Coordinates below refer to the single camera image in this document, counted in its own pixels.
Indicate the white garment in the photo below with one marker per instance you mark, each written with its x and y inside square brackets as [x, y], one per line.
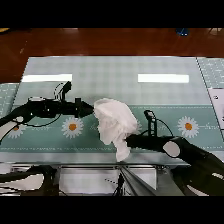
[115, 123]

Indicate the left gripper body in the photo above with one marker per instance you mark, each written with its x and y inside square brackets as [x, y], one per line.
[79, 108]

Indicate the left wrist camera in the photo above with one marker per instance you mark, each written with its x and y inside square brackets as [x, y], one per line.
[66, 87]

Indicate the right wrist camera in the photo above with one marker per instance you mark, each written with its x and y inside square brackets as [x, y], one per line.
[150, 116]

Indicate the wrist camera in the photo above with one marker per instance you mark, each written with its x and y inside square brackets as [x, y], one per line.
[66, 87]
[150, 116]

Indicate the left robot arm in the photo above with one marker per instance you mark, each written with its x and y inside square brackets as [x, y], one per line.
[40, 108]

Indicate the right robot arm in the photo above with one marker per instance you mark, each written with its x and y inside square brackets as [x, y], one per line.
[196, 160]

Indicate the silver frame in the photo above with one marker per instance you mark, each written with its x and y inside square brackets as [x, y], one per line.
[140, 186]

